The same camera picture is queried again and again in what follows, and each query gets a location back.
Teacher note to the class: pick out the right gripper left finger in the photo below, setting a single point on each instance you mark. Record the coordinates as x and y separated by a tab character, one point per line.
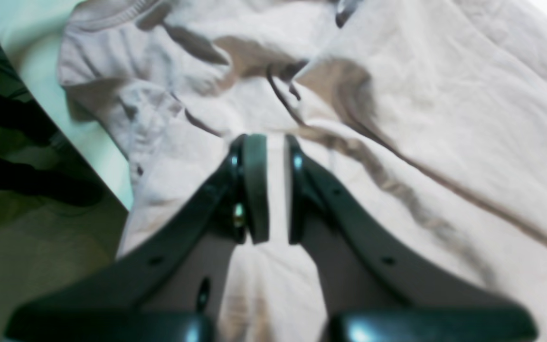
170	287

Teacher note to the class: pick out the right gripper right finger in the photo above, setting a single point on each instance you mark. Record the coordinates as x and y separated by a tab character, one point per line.
377	289

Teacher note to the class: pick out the mauve t-shirt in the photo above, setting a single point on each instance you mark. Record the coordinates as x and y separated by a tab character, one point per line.
433	113

